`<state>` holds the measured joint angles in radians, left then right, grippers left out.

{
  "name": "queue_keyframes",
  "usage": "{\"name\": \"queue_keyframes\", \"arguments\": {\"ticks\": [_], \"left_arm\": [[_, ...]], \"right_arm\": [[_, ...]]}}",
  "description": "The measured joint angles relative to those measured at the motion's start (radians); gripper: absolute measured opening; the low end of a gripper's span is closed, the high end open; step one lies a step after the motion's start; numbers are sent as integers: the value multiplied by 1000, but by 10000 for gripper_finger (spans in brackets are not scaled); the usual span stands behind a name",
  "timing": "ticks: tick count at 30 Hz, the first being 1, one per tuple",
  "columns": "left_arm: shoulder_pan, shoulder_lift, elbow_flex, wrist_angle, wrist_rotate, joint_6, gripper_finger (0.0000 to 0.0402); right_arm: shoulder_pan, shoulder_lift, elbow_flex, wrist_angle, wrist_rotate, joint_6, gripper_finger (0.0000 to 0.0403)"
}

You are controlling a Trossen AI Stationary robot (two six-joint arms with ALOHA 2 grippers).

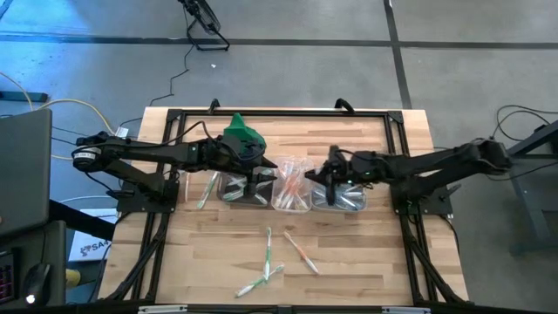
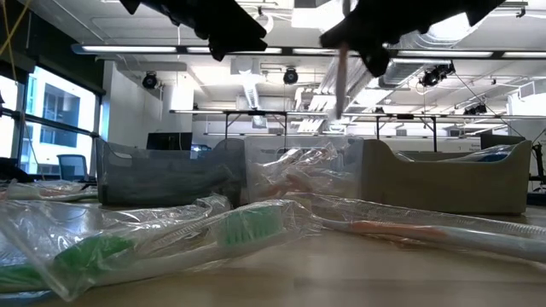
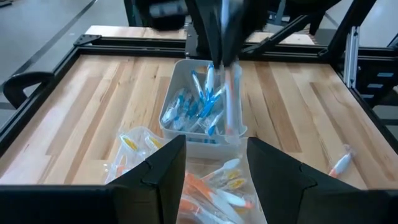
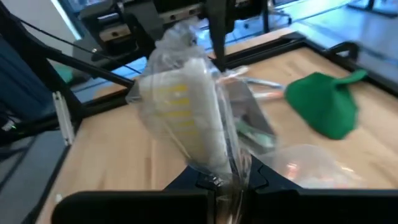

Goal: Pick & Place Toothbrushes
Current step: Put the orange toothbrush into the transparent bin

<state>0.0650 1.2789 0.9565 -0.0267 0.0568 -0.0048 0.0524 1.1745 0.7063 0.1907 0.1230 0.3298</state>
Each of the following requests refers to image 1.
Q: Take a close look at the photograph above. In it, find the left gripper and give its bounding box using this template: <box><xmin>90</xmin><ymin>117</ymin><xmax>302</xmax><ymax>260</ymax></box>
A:
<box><xmin>203</xmin><ymin>133</ymin><xmax>279</xmax><ymax>197</ymax></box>

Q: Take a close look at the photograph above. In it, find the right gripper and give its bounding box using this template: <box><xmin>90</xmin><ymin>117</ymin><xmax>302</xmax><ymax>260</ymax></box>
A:
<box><xmin>303</xmin><ymin>145</ymin><xmax>381</xmax><ymax>208</ymax></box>

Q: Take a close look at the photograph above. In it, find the dark grey plastic bin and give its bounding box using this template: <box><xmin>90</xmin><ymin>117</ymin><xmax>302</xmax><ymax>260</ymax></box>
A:
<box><xmin>216</xmin><ymin>170</ymin><xmax>276</xmax><ymax>208</ymax></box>

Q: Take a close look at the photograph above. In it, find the clear plastic bin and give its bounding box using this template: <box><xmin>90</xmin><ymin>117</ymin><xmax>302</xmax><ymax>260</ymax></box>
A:
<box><xmin>270</xmin><ymin>155</ymin><xmax>314</xmax><ymax>214</ymax></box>

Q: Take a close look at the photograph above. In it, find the frosted plastic bin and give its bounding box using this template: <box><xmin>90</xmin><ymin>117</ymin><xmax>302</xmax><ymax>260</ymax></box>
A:
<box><xmin>310</xmin><ymin>179</ymin><xmax>368</xmax><ymax>213</ymax></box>

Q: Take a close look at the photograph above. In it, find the green cloth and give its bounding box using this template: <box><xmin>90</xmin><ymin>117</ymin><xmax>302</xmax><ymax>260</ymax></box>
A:
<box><xmin>222</xmin><ymin>112</ymin><xmax>268</xmax><ymax>160</ymax></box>

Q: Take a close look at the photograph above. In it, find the black floor fan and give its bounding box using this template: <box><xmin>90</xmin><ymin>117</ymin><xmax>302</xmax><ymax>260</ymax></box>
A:
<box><xmin>177</xmin><ymin>0</ymin><xmax>231</xmax><ymax>52</ymax></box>

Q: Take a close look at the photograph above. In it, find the white printed box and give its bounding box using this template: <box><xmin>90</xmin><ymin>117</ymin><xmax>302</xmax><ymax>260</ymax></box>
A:
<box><xmin>68</xmin><ymin>208</ymin><xmax>114</xmax><ymax>263</ymax></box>

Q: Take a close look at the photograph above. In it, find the dark metal table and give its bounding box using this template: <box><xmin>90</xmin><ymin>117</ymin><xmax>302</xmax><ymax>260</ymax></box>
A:
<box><xmin>480</xmin><ymin>119</ymin><xmax>558</xmax><ymax>258</ymax></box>

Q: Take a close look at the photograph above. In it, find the black side desk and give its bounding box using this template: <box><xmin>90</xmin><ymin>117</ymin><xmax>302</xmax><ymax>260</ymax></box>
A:
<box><xmin>0</xmin><ymin>198</ymin><xmax>117</xmax><ymax>306</ymax></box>

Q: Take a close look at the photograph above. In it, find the black computer mouse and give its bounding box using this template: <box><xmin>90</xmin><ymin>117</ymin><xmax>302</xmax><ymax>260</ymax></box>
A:
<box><xmin>22</xmin><ymin>263</ymin><xmax>52</xmax><ymax>306</ymax></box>

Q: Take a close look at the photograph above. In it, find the black flat floor bar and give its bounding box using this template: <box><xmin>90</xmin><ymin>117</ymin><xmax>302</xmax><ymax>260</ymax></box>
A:
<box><xmin>0</xmin><ymin>91</ymin><xmax>49</xmax><ymax>102</ymax></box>

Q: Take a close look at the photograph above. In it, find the black keyboard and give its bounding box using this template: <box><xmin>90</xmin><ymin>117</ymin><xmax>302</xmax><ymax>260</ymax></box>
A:
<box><xmin>0</xmin><ymin>250</ymin><xmax>18</xmax><ymax>306</ymax></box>

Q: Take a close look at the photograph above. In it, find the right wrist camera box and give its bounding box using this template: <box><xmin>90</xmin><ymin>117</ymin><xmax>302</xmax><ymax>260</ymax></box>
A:
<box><xmin>348</xmin><ymin>150</ymin><xmax>376</xmax><ymax>169</ymax></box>

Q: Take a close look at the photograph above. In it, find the black table frame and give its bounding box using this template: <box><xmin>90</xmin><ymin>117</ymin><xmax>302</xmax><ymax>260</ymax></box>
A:
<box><xmin>103</xmin><ymin>106</ymin><xmax>471</xmax><ymax>306</ymax></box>

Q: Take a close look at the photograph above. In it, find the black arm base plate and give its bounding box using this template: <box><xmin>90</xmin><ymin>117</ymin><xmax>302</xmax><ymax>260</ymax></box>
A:
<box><xmin>113</xmin><ymin>178</ymin><xmax>180</xmax><ymax>215</ymax></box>
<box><xmin>390</xmin><ymin>179</ymin><xmax>454</xmax><ymax>215</ymax></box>

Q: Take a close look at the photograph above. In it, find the black fan cable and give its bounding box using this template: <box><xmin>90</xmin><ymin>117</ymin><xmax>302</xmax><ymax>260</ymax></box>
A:
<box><xmin>150</xmin><ymin>43</ymin><xmax>195</xmax><ymax>108</ymax></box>

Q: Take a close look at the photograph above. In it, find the silver metal bracket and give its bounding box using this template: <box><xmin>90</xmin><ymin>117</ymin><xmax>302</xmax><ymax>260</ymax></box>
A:
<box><xmin>138</xmin><ymin>304</ymin><xmax>188</xmax><ymax>314</ymax></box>
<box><xmin>382</xmin><ymin>306</ymin><xmax>431</xmax><ymax>314</ymax></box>

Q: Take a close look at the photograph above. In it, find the black floor cable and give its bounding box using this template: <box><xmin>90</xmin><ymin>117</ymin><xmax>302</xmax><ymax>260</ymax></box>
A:
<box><xmin>485</xmin><ymin>103</ymin><xmax>558</xmax><ymax>176</ymax></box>

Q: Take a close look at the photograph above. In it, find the cream floor cable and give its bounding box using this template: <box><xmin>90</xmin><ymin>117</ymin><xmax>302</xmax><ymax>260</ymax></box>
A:
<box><xmin>0</xmin><ymin>72</ymin><xmax>117</xmax><ymax>160</ymax></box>

